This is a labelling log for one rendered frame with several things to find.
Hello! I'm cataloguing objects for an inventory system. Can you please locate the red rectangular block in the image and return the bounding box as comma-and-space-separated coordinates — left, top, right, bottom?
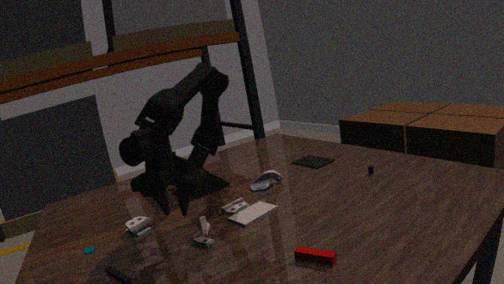
294, 246, 337, 266

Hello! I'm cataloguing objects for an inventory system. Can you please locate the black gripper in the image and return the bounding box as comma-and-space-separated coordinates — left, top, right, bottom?
130, 150, 208, 216

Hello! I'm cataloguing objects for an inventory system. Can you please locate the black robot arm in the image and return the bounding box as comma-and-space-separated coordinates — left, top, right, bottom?
119, 63, 230, 198

